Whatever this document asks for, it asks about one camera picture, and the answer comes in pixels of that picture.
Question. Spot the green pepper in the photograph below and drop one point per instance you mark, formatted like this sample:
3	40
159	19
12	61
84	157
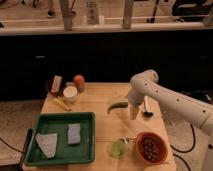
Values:
117	105

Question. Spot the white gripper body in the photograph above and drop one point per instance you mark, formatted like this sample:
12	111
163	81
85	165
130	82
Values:
135	98

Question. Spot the blue-grey sponge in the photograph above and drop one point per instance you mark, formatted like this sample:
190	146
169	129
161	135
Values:
74	136

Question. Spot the grey cloth piece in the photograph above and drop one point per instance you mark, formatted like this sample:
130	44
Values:
47	143

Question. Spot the white round container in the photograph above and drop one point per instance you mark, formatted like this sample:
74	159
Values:
70	94

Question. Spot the orange bowl with dark berries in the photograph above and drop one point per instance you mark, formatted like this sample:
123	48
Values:
150	148

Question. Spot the small metal clip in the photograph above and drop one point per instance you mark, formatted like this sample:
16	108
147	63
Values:
127	140

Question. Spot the orange topped shaker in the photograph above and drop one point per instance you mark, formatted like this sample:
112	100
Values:
79	82

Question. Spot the green plastic tray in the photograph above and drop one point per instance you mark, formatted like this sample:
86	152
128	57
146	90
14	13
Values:
66	153

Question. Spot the black and white spoon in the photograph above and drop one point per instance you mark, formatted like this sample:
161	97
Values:
147	112

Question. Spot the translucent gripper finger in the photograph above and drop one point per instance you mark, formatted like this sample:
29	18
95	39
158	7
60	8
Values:
134	110

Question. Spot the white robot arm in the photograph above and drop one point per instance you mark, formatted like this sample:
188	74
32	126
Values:
198	113

